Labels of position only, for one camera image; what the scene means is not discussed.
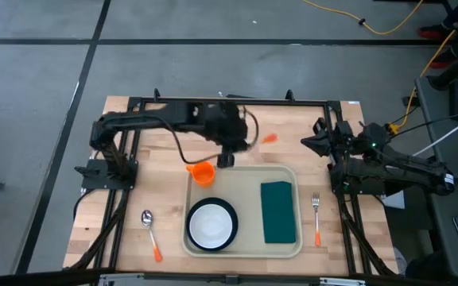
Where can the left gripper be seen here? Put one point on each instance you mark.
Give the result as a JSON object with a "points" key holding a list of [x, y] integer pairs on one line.
{"points": [[229, 125]]}

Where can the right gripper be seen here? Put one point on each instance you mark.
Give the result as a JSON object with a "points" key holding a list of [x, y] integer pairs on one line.
{"points": [[346, 141]]}

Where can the orange plastic mug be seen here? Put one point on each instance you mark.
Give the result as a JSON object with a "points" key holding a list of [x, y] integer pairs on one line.
{"points": [[202, 174]]}

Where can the dark green napkin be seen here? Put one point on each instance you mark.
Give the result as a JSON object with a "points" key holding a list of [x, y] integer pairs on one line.
{"points": [[278, 212]]}

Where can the dark blue plate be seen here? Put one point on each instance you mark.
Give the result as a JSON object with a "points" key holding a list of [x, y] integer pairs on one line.
{"points": [[234, 234]]}

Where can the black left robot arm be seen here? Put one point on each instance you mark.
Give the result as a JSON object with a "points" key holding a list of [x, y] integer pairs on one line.
{"points": [[141, 119]]}

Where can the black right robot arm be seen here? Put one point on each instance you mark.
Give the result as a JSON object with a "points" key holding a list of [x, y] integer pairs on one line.
{"points": [[404, 167]]}

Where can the beige plastic tray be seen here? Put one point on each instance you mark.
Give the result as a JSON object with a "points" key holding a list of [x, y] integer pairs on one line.
{"points": [[249, 186]]}

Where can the person's grey shoe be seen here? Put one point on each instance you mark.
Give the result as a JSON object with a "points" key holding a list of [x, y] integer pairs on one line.
{"points": [[400, 260]]}

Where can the person's red shoe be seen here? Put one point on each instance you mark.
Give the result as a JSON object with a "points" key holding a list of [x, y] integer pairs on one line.
{"points": [[439, 64], [435, 32]]}

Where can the dark grey side desk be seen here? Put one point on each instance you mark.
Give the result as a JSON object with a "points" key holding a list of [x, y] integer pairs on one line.
{"points": [[451, 222]]}

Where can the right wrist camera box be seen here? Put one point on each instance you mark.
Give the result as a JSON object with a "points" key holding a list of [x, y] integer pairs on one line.
{"points": [[319, 126]]}

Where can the black aluminium table frame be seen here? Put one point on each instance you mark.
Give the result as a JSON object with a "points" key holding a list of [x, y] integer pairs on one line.
{"points": [[292, 102]]}

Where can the black mount bar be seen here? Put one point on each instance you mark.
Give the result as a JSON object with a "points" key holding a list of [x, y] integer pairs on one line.
{"points": [[34, 278]]}

